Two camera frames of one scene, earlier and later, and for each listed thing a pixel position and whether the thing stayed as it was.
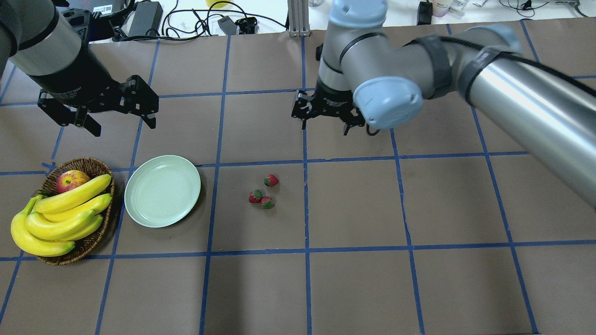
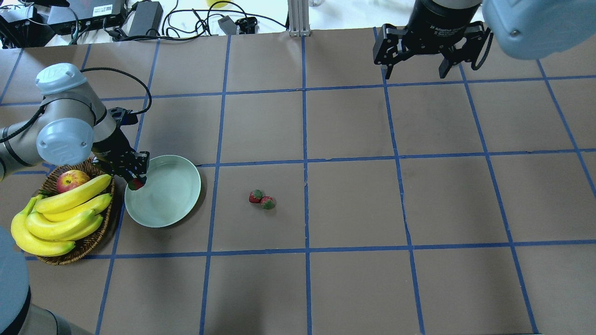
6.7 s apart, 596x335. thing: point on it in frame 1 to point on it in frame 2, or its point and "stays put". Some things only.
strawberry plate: (255, 196) stays put
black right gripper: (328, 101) to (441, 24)
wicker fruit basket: (96, 169) stays put
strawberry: (267, 202) stays put
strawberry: (271, 180) to (135, 184)
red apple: (70, 179) stays put
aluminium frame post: (298, 16) stays put
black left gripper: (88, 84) to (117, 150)
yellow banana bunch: (49, 223) stays put
